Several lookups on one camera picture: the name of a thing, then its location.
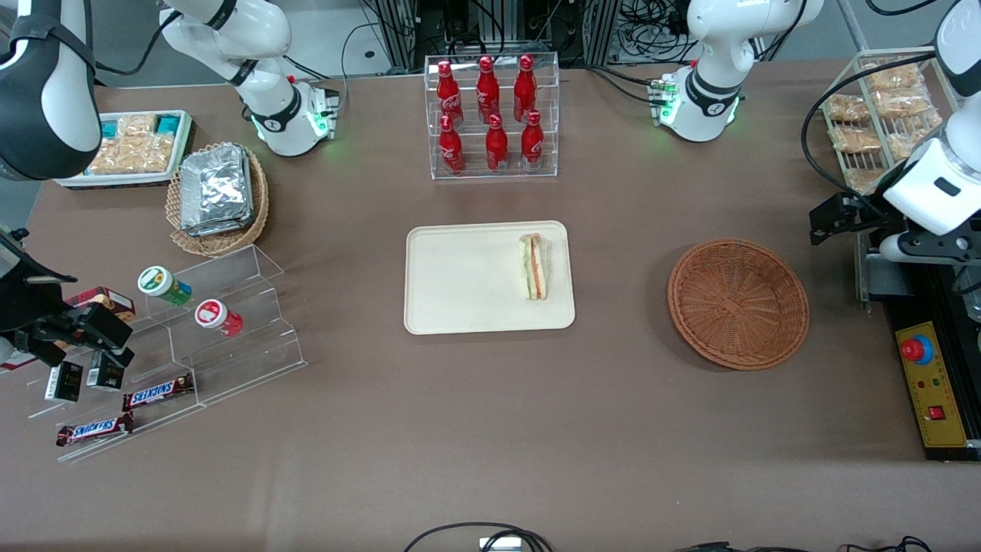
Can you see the grey metal plate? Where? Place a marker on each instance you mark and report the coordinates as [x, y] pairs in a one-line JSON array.
[[881, 280]]

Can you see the small black box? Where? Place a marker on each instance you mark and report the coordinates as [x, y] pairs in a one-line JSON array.
[[106, 377], [63, 382]]

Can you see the black yellow emergency stop box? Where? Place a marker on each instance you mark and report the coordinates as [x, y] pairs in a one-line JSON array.
[[939, 406]]

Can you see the clear bag of beige crackers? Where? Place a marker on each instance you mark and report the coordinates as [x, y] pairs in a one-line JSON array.
[[136, 125], [159, 152], [115, 157]]

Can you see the red brown snack box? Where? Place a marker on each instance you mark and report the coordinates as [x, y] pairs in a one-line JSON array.
[[107, 299]]

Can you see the triangular sandwich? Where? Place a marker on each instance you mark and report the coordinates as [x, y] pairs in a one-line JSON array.
[[534, 268]]

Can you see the silver foil packet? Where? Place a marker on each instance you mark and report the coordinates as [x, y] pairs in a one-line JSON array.
[[214, 184], [222, 228]]

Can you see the green white capped container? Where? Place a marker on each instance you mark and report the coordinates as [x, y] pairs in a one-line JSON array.
[[161, 284]]

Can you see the brown round wicker basket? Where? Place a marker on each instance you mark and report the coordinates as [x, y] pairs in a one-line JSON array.
[[736, 303]]

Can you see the bagged beige pastry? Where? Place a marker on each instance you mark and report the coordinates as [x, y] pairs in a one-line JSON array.
[[847, 107], [866, 180], [893, 77], [912, 136], [857, 139], [903, 103]]

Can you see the light tan wicker basket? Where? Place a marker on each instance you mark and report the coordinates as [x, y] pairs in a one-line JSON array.
[[218, 244]]

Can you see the clear plastic container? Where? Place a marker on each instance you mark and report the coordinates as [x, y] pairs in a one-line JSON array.
[[972, 303]]

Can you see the aluminium frame post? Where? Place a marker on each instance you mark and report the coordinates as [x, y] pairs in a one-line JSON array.
[[602, 31], [400, 34]]

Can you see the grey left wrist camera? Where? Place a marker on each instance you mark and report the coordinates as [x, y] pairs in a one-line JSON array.
[[893, 249]]

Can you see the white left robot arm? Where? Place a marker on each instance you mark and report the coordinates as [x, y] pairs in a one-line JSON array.
[[713, 46]]

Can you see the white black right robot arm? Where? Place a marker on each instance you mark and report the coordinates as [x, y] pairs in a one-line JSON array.
[[260, 38]]

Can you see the brown Snickers bar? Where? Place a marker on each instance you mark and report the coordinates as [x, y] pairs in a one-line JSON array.
[[157, 392], [93, 429]]

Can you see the beige rectangular tray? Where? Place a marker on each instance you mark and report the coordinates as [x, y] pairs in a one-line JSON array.
[[467, 280]]

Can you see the teal snack pack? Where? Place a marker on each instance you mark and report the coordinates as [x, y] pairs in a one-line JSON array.
[[111, 126], [168, 124]]

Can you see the red cola bottle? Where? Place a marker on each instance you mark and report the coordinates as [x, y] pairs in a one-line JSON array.
[[451, 149], [525, 88], [487, 92], [532, 144], [448, 96], [497, 147]]

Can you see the silver metal bracket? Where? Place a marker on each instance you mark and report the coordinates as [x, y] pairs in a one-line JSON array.
[[500, 544]]

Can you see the white snack tray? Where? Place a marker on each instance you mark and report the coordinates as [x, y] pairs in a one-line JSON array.
[[77, 181]]

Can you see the left arm gripper black body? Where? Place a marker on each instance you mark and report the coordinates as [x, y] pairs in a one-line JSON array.
[[873, 213]]

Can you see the clear acrylic bottle rack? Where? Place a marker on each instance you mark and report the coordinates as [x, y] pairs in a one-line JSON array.
[[467, 172]]

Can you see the clear acrylic stepped stand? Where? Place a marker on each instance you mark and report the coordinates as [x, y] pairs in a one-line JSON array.
[[245, 349]]

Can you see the red white capped container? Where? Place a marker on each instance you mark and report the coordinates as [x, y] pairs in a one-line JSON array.
[[214, 316]]

